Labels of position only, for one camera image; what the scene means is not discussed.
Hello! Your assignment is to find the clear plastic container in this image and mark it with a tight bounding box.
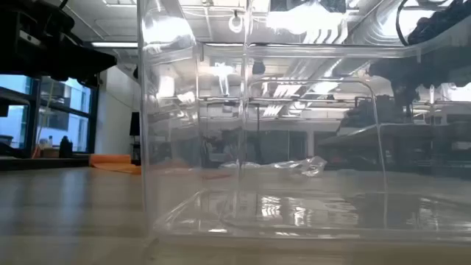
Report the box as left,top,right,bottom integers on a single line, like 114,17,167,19
136,0,471,244

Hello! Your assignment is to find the clear plastic bag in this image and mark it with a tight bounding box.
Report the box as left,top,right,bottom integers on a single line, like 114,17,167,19
219,155,328,178

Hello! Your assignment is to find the black loudspeaker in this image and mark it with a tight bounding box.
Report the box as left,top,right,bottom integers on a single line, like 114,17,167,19
129,111,141,137

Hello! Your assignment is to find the long ceiling light strip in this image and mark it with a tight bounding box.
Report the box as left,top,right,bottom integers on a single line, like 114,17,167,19
91,41,139,49

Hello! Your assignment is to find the dark-framed glass window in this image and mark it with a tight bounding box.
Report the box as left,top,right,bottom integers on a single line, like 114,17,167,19
0,73,99,155

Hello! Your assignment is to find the black bottle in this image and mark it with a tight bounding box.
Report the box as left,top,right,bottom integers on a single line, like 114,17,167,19
58,135,74,159

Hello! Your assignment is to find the white coiled cable ring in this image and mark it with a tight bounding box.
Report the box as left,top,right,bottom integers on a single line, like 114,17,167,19
228,14,244,34

